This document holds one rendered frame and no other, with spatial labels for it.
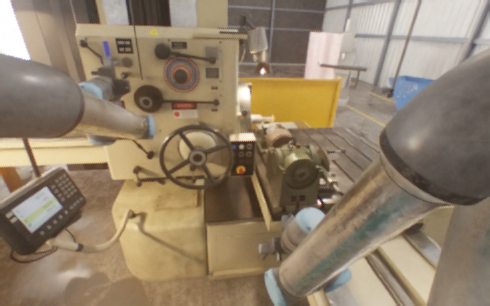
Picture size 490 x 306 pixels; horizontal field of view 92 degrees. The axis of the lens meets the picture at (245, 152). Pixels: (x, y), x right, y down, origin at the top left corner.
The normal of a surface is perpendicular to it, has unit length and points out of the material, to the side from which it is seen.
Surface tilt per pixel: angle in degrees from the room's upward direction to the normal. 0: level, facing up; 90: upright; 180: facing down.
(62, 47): 90
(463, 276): 91
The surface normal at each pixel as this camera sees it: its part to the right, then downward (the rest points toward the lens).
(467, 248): -0.98, 0.09
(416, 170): -0.77, 0.31
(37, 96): 0.88, 0.05
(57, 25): 0.15, 0.46
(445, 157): -0.66, 0.18
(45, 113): 0.84, 0.40
